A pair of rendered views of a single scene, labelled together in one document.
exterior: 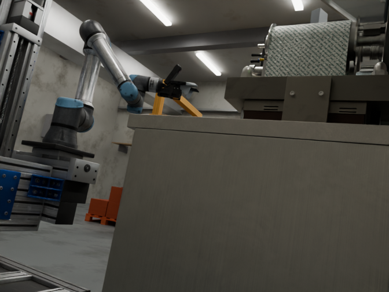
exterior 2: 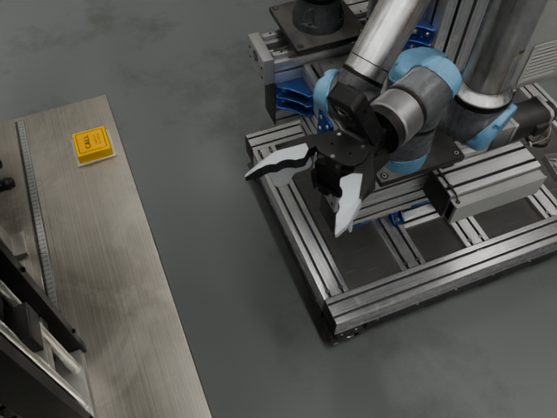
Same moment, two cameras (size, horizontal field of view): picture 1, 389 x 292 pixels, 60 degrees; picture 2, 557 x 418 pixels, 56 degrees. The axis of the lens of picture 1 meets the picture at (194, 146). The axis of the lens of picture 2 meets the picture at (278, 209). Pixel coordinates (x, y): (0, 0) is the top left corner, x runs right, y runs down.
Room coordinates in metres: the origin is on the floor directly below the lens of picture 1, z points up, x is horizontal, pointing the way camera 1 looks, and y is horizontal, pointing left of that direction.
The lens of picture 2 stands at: (1.83, -0.27, 1.76)
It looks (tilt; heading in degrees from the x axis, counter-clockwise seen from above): 55 degrees down; 129
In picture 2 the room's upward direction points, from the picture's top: straight up
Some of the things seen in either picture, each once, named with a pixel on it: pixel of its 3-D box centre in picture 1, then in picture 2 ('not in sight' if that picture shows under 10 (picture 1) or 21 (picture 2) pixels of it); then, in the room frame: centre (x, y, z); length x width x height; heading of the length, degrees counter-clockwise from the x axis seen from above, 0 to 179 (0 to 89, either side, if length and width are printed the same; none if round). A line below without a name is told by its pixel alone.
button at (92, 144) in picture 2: not in sight; (92, 144); (1.04, 0.07, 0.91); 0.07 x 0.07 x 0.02; 62
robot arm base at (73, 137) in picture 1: (62, 136); not in sight; (1.51, 0.60, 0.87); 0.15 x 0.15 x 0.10
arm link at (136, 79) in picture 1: (139, 83); (422, 94); (1.62, 0.33, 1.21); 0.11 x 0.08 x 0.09; 86
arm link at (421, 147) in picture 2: (135, 101); (399, 133); (1.61, 0.33, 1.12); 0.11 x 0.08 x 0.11; 176
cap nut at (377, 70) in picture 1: (380, 71); not in sight; (0.72, -0.39, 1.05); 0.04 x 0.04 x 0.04
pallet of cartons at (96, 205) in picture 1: (121, 205); not in sight; (6.43, 1.15, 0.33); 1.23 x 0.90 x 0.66; 153
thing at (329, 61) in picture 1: (302, 76); not in sight; (0.96, -0.29, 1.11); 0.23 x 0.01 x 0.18; 62
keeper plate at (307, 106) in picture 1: (306, 99); not in sight; (0.75, -0.24, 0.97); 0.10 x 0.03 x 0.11; 62
